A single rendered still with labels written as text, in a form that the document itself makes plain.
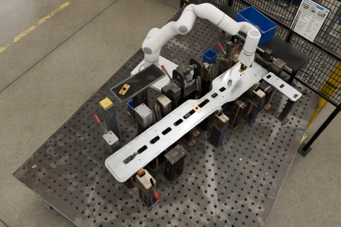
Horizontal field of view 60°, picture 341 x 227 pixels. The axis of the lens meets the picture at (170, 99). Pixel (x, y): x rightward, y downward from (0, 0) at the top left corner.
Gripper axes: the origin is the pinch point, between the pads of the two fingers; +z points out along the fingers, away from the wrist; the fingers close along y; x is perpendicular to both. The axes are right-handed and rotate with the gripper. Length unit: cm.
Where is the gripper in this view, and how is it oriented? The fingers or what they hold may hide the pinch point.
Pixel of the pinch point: (243, 67)
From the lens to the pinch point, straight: 221.8
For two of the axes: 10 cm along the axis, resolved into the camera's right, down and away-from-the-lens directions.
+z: -0.2, 6.0, 8.0
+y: 6.6, 6.1, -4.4
